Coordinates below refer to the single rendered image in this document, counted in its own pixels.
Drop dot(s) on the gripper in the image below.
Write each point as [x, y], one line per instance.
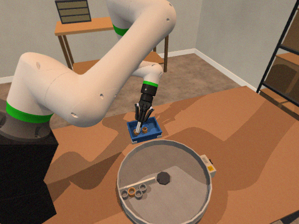
[145, 103]

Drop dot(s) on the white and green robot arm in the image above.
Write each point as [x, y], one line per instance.
[43, 86]

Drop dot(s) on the blue crate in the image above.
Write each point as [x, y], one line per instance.
[153, 130]

